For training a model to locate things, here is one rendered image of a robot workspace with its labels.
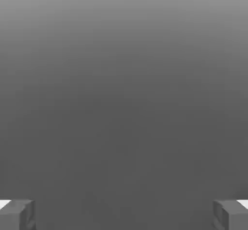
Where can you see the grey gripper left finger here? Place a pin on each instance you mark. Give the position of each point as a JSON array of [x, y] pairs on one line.
[[15, 216]]

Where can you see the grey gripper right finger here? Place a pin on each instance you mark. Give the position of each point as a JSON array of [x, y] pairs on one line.
[[232, 217]]

